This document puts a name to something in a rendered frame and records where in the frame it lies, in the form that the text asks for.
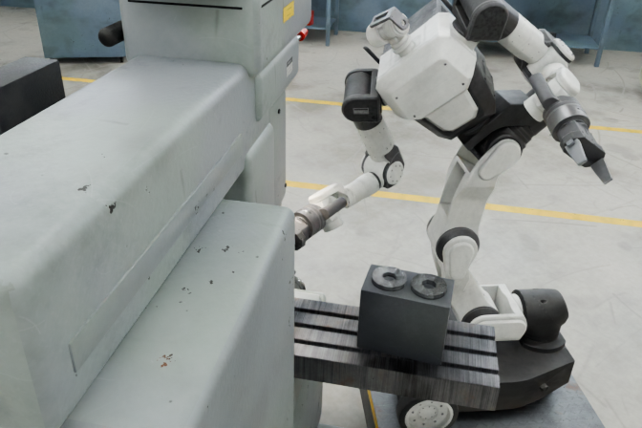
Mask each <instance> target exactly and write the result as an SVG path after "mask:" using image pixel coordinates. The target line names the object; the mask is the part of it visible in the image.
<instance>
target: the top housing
mask: <svg viewBox="0 0 642 428"><path fill-rule="evenodd" d="M119 6H120V14H121V22H122V29H123V37H124V45H125V51H126V58H127V61H130V60H132V59H133V58H135V57H137V56H139V55H145V56H156V57H168V58H179V59H191V60H202V61H214V62H224V63H236V64H240V65H242V66H244V67H245V68H246V71H247V73H248V75H249V77H255V76H256V75H258V74H259V73H260V72H262V71H263V70H264V68H265V67H266V66H267V65H268V64H269V63H270V62H271V61H272V60H273V59H274V58H275V57H276V56H277V55H278V54H279V53H280V52H281V51H282V50H283V49H284V48H285V47H286V46H287V45H288V43H289V42H290V41H291V40H292V39H293V38H294V37H295V36H296V35H297V34H298V33H299V32H300V31H302V30H303V29H304V28H305V27H306V26H307V25H308V24H309V22H310V18H311V0H119Z"/></svg>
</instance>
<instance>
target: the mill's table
mask: <svg viewBox="0 0 642 428"><path fill-rule="evenodd" d="M358 317H359V307H356V306H349V305H342V304H335V303H329V302H323V301H316V300H310V299H303V298H296V297H294V377H295V378H301V379H306V380H312V381H318V382H324V383H330V384H335V385H341V386H347V387H353V388H358V389H364V390H370V391H376V392H381V393H387V394H392V395H398V396H408V397H414V398H420V399H426V400H432V401H437V402H443V403H449V404H455V405H460V406H466V407H472V408H478V409H484V410H489V411H495V409H496V405H497V400H498V396H499V392H500V379H499V376H498V371H499V368H498V358H497V357H496V356H497V347H496V341H495V337H496V336H495V327H493V326H486V325H480V324H473V323H466V322H461V321H454V320H448V326H447V332H446V337H445V343H444V349H443V355H442V360H441V365H435V364H431V363H427V362H422V361H418V360H414V359H410V358H406V357H401V356H397V355H392V354H388V353H381V352H377V351H373V350H368V349H364V348H359V347H357V346H356V343H357V331H358Z"/></svg>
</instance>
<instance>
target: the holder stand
mask: <svg viewBox="0 0 642 428"><path fill-rule="evenodd" d="M454 285H455V280H452V279H447V278H442V277H438V276H437V275H434V274H428V273H417V272H412V271H408V270H402V269H399V268H397V267H387V266H386V267H384V266H378V265H373V264H371V265H370V268H369V270H368V273H367V275H366V278H365V281H364V283H363V286H362V288H361V291H360V304H359V317H358V331H357V343H356V346H357V347H359V348H364V349H368V350H373V351H377V352H381V353H388V354H392V355H397V356H401V357H406V358H410V359H414V360H418V361H422V362H427V363H431V364H435V365H441V360H442V355H443V349H444V343H445V337H446V332H447V326H448V320H449V314H450V308H451V302H452V296H453V290H454Z"/></svg>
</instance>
